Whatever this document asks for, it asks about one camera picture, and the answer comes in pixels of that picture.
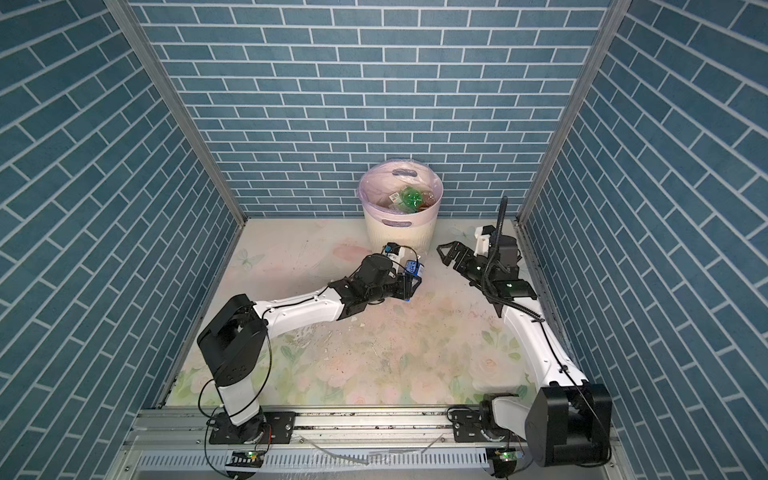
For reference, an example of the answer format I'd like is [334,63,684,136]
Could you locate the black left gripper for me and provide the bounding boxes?
[364,270,423,303]

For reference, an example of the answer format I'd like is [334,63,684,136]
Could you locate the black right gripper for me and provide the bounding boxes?
[439,240,497,288]

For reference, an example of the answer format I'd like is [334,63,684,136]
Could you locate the white bin with pink liner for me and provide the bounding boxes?
[356,159,444,256]

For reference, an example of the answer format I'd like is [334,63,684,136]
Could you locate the green soda bottle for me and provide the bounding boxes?
[399,186,424,214]

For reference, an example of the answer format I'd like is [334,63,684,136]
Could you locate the clear bottle blue cap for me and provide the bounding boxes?
[405,260,424,279]

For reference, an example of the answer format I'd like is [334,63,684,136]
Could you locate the brown drink bottle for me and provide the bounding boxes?
[419,191,437,210]

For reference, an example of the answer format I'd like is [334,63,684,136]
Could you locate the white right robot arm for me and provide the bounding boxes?
[436,227,613,468]

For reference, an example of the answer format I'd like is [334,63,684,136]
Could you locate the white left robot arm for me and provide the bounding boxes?
[197,244,422,427]

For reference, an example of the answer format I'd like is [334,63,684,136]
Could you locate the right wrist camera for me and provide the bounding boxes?
[474,225,496,257]

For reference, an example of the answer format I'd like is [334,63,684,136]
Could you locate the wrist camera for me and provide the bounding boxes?
[382,242,402,263]
[474,225,496,257]

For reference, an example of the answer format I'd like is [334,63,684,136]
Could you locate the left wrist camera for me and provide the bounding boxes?
[382,242,402,263]

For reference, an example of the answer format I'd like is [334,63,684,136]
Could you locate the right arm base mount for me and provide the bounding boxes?
[445,405,524,443]

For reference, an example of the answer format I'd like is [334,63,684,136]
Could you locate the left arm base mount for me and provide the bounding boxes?
[206,411,296,445]

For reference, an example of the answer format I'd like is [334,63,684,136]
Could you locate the aluminium front rail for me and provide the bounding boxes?
[126,406,506,450]

